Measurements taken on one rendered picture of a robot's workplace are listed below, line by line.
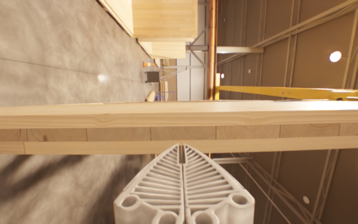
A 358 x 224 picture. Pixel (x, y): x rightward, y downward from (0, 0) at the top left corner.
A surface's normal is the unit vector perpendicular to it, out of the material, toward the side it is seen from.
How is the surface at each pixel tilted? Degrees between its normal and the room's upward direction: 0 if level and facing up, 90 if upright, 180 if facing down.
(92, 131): 93
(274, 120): 93
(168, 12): 90
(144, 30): 90
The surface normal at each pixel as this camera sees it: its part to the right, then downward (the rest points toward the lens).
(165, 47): 0.04, 0.19
